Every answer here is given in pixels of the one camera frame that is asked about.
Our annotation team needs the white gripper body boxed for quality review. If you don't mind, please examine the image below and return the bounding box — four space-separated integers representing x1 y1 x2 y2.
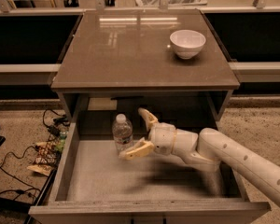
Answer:
148 123 176 155

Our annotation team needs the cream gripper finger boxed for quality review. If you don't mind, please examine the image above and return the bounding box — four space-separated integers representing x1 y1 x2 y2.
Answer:
119 138 155 161
138 107 159 131

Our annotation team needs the clear plastic water bottle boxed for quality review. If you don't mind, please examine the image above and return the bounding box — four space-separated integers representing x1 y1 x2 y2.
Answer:
112 114 133 152

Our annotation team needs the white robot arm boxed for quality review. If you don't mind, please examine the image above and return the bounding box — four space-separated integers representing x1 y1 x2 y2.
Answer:
119 108 280 208

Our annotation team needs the open grey top drawer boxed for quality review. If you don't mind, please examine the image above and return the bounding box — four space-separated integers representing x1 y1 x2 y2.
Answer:
28 93 272 224

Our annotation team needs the grey cabinet with glass top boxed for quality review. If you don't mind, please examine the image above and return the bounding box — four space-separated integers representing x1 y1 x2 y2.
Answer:
51 9 239 115

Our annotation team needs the green bottle on floor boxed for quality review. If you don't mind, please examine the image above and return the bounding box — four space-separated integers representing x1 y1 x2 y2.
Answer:
55 132 67 152

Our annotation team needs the white ceramic bowl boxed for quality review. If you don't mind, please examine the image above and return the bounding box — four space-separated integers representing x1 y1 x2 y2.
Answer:
170 30 206 60

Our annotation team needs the black power adapter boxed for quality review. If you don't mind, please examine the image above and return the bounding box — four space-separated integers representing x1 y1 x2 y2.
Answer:
48 125 61 137

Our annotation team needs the brown snack bag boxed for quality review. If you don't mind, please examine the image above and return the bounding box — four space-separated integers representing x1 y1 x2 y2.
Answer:
27 141 59 176

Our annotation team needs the black floor cable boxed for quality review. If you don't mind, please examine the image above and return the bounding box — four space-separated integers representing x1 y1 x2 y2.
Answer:
0 108 69 203

